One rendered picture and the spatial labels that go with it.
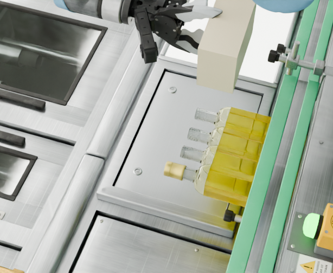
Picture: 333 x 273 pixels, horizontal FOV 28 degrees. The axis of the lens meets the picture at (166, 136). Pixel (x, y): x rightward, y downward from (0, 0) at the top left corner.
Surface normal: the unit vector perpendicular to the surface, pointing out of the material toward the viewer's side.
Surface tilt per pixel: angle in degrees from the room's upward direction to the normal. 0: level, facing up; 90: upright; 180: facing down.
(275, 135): 90
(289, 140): 90
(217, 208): 90
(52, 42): 90
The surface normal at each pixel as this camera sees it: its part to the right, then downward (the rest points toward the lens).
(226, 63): -0.30, 0.83
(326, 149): 0.03, -0.61
